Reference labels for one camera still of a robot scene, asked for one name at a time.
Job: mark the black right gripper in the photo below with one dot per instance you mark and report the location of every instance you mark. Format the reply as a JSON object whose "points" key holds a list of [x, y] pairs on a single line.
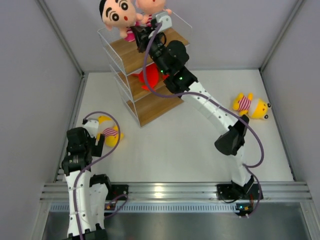
{"points": [[141, 35]]}

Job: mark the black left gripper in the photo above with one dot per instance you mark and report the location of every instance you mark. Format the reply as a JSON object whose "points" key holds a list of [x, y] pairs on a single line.
{"points": [[96, 150]]}

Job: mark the red shark plush toy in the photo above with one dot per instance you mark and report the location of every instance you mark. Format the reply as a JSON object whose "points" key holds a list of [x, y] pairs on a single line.
{"points": [[152, 77]]}

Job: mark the pink bald baby doll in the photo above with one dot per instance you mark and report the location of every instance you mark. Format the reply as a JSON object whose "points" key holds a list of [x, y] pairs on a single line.
{"points": [[149, 8]]}

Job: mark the pink black-haired boy doll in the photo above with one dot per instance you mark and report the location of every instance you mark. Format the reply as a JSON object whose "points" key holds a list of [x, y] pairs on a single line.
{"points": [[120, 14]]}

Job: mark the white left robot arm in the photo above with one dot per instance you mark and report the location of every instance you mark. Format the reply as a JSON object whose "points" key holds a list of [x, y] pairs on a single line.
{"points": [[87, 192]]}

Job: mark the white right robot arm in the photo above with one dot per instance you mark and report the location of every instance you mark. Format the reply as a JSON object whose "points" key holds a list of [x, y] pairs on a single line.
{"points": [[170, 59]]}

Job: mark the yellow bear plush left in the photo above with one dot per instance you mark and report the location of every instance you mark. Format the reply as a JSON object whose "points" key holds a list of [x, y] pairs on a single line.
{"points": [[110, 131]]}

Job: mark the yellow bear plush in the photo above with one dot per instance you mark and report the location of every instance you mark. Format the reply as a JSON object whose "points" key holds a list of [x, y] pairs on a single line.
{"points": [[255, 108], [110, 131]]}

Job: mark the yellow bear plush right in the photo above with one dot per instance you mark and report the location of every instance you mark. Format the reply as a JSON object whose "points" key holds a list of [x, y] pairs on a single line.
{"points": [[255, 108]]}

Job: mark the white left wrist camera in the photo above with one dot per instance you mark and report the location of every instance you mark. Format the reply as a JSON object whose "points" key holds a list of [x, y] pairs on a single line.
{"points": [[92, 126]]}

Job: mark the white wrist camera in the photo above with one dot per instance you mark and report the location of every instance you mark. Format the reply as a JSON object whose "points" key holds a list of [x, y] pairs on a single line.
{"points": [[92, 126], [162, 18]]}

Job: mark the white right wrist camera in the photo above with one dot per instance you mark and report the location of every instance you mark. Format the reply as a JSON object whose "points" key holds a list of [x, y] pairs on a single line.
{"points": [[162, 18]]}

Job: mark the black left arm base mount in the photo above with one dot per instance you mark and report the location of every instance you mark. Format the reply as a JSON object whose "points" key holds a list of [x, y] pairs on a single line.
{"points": [[116, 190]]}

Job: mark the white wire wooden shelf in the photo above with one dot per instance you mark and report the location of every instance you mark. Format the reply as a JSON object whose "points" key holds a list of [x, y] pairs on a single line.
{"points": [[126, 65]]}

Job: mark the slotted grey cable duct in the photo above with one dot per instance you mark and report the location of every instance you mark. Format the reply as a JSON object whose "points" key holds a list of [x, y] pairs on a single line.
{"points": [[173, 207]]}

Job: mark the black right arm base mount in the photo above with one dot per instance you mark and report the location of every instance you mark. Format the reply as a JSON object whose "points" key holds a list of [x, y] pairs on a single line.
{"points": [[231, 192]]}

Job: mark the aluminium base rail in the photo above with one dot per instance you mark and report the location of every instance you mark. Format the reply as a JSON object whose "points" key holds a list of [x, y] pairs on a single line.
{"points": [[286, 191]]}

